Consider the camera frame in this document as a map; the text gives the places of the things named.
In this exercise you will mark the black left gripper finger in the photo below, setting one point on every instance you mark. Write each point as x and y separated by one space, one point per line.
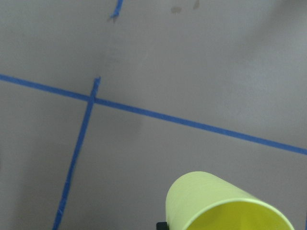
161 226

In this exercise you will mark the yellow plastic cup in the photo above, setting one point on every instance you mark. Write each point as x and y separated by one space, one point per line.
203 201

